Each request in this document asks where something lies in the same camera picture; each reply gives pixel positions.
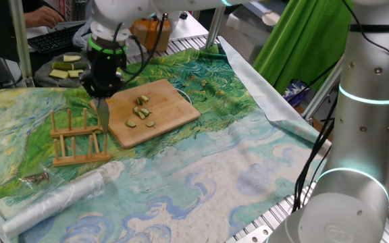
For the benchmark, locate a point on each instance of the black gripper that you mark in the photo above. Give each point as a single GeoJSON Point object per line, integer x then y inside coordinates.
{"type": "Point", "coordinates": [108, 67]}

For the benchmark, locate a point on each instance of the steel cleaver knife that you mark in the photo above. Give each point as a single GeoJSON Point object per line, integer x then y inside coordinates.
{"type": "Point", "coordinates": [103, 114]}

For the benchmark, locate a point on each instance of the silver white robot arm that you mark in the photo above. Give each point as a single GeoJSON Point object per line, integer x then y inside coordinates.
{"type": "Point", "coordinates": [366, 152]}

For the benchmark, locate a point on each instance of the pale halved cucumber piece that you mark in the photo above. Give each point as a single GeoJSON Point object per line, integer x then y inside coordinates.
{"type": "Point", "coordinates": [75, 73]}
{"type": "Point", "coordinates": [72, 58]}
{"type": "Point", "coordinates": [58, 74]}

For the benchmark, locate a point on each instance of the dark green cucumber piece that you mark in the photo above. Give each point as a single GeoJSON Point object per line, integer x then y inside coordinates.
{"type": "Point", "coordinates": [80, 66]}
{"type": "Point", "coordinates": [62, 66]}

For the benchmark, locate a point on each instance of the small cucumber scrap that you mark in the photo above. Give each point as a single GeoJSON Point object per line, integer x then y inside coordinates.
{"type": "Point", "coordinates": [97, 131]}

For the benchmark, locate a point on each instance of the person's bare hand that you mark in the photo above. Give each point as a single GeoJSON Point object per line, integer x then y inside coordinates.
{"type": "Point", "coordinates": [46, 17]}

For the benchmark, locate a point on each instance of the crumpled clear plastic bag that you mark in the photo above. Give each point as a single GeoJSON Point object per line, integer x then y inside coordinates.
{"type": "Point", "coordinates": [79, 37]}

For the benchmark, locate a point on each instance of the bamboo cutting board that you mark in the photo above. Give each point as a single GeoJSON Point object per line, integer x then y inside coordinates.
{"type": "Point", "coordinates": [167, 108]}

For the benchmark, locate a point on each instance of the black computer keyboard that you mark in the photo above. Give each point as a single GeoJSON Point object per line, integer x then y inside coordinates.
{"type": "Point", "coordinates": [52, 38]}

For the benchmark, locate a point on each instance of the wooden peg rack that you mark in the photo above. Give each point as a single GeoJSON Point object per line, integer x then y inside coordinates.
{"type": "Point", "coordinates": [79, 158]}

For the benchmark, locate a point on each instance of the small bag of screws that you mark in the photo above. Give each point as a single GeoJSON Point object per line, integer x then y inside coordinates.
{"type": "Point", "coordinates": [35, 177]}

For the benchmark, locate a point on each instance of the clear plastic bag roll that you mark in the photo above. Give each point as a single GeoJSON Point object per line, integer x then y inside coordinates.
{"type": "Point", "coordinates": [52, 202]}

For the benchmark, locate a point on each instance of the painted landscape tablecloth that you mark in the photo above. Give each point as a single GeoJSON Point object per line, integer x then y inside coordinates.
{"type": "Point", "coordinates": [214, 168]}

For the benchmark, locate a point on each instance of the blue white patterned bag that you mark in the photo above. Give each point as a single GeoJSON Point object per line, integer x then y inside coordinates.
{"type": "Point", "coordinates": [296, 92]}

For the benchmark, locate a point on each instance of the green curtain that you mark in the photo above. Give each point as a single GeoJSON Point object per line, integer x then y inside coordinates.
{"type": "Point", "coordinates": [302, 50]}

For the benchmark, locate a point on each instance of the metal mounting plate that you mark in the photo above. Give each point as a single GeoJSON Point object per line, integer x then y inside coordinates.
{"type": "Point", "coordinates": [253, 234]}

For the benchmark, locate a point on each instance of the aluminium frame beam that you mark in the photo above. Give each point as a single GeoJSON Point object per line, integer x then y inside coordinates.
{"type": "Point", "coordinates": [323, 91]}
{"type": "Point", "coordinates": [214, 28]}
{"type": "Point", "coordinates": [20, 40]}

